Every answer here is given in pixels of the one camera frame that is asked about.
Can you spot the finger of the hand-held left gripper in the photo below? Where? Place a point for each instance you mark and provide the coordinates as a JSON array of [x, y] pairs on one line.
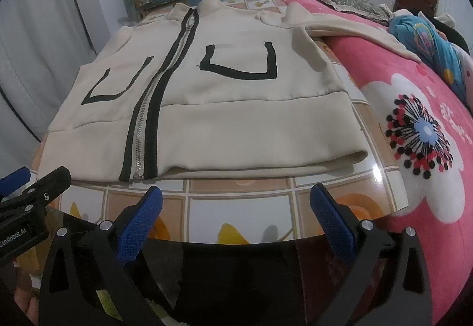
[[14, 179], [48, 185]]

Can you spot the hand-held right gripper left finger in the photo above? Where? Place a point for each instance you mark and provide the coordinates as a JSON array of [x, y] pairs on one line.
[[142, 222]]

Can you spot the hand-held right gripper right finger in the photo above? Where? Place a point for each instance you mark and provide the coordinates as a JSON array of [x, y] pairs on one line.
[[332, 222]]

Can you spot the beige zip jacket black trim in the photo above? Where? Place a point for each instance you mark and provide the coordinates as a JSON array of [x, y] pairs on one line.
[[240, 108]]

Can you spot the pink floral blanket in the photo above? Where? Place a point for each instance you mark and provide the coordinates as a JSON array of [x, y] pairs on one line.
[[406, 200]]

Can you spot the pale grey curtain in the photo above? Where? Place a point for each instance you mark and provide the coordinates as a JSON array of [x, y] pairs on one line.
[[37, 52]]

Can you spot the blue printed cloth bundle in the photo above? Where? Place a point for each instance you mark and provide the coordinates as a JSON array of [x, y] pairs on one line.
[[425, 41]]

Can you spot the grey green patterned pillow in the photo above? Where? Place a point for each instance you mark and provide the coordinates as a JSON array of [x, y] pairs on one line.
[[351, 2]]

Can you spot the white cloth bundle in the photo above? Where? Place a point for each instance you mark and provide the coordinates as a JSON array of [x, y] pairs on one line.
[[445, 20]]

